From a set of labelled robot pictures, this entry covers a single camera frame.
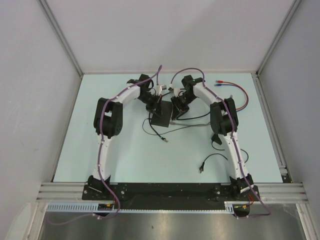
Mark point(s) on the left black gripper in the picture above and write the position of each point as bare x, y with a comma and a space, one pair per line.
154, 106

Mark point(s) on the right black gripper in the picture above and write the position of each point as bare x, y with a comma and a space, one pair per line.
176, 111

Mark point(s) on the black network switch box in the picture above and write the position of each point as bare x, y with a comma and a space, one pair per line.
162, 116

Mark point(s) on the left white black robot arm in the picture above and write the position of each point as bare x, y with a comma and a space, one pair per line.
108, 121

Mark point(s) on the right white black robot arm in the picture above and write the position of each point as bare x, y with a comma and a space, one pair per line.
224, 124

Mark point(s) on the black power adapter brick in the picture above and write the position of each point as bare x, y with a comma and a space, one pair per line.
215, 139

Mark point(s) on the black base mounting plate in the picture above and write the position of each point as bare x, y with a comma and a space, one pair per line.
177, 196

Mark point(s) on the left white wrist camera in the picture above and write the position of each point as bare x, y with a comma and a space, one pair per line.
160, 88

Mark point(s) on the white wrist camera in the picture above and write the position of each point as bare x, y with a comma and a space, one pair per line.
175, 90
160, 88

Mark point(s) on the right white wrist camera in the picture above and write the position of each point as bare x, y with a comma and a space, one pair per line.
175, 90

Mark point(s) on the right aluminium side rail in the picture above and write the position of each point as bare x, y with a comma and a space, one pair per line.
277, 148

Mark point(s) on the aluminium front frame rail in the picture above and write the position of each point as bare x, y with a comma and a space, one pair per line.
270, 193

